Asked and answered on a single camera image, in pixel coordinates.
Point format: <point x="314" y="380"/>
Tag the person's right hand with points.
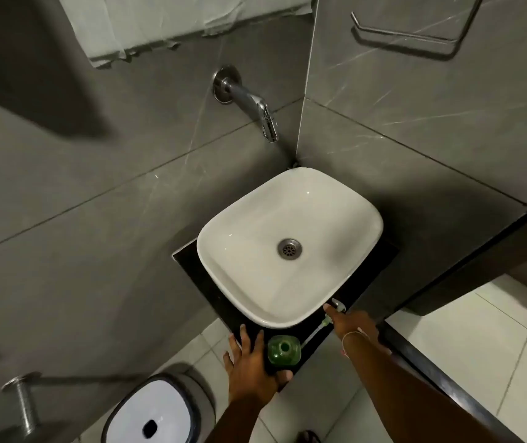
<point x="355" y="325"/>

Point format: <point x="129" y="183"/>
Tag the person's left hand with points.
<point x="249" y="373"/>

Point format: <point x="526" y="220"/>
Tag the person's left thumb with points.
<point x="284" y="377"/>

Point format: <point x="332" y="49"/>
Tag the person's left little finger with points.
<point x="227" y="359"/>

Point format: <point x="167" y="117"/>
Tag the person's left middle finger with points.
<point x="245" y="339"/>

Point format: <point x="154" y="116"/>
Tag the person's right fingers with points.
<point x="332" y="311"/>

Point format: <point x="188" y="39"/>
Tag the white pump dispenser head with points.
<point x="326" y="322"/>

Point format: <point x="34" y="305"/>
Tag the green soap bottle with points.
<point x="283" y="351"/>

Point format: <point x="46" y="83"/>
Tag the person's left forearm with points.
<point x="238" y="422"/>

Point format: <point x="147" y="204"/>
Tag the person's right forearm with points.
<point x="397" y="392"/>

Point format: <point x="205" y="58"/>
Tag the black counter slab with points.
<point x="212" y="295"/>

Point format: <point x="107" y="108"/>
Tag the dark sandal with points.
<point x="308" y="437"/>

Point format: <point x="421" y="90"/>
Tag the metal sink drain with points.
<point x="289" y="249"/>

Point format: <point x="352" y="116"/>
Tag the grey bin with white lid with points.
<point x="162" y="410"/>

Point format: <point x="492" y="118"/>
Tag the white ceramic sink basin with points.
<point x="263" y="235"/>

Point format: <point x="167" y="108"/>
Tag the chrome towel rack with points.
<point x="406" y="37"/>

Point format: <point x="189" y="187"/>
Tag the dark door frame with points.
<point x="485" y="258"/>

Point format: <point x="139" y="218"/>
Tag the chrome wall valve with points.
<point x="25" y="401"/>

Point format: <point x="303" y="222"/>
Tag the chrome wall faucet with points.
<point x="249" y="96"/>

